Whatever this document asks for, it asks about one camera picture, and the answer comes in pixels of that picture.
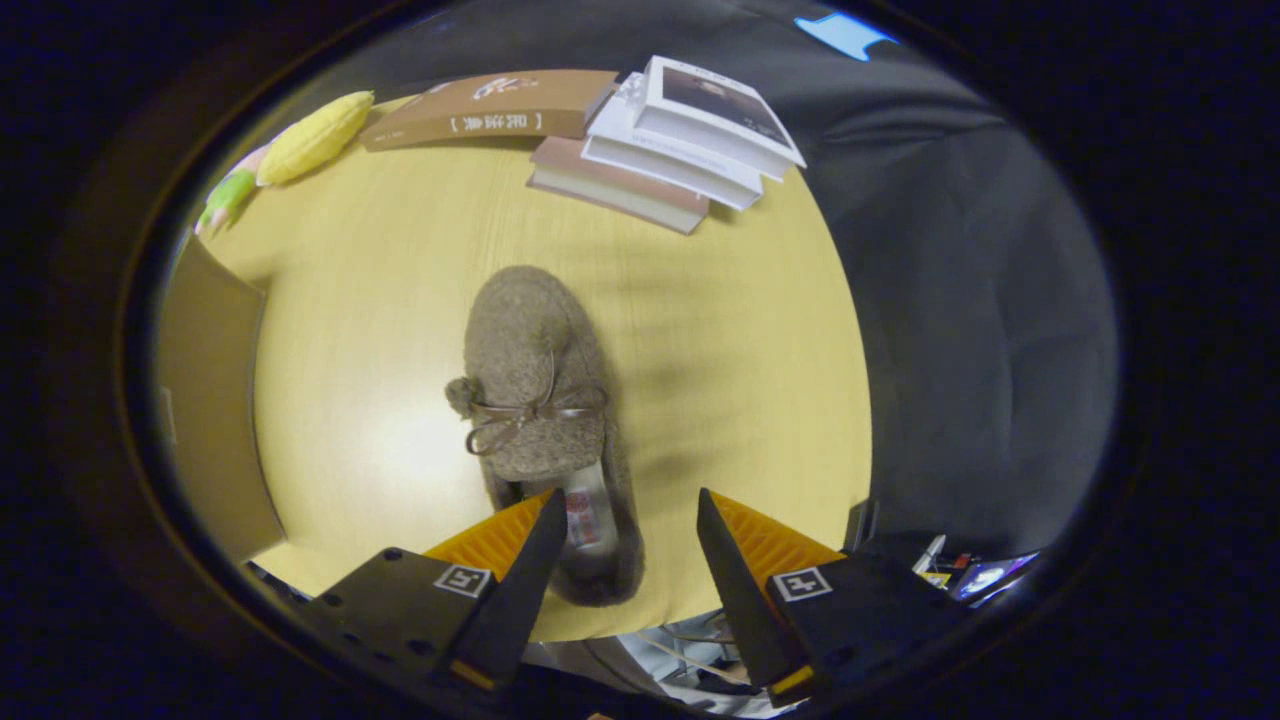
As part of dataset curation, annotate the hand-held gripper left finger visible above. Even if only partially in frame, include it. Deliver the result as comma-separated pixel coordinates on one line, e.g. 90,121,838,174
300,488,569,696

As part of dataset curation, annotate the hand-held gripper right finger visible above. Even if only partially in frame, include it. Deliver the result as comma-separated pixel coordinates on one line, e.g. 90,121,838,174
697,488,966,706

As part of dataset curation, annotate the brown fuzzy shoe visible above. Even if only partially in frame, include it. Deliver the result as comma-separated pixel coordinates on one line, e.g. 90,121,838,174
445,265,646,608

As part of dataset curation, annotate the beige cardboard storage box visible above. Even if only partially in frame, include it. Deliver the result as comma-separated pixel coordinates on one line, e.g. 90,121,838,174
155,235,288,566

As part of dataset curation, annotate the assorted clutter beside table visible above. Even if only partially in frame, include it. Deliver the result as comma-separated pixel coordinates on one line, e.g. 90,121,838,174
845,498,1041,606

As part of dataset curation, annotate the plain white book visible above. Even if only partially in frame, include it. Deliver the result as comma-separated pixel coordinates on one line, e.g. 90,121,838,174
580,72,766,211

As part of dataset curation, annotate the pink and green plush toy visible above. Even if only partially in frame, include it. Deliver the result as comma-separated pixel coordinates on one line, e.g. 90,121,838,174
195,145,271,239

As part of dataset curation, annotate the yellow plush toy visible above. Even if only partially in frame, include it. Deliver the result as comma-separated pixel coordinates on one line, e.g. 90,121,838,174
255,90,376,187

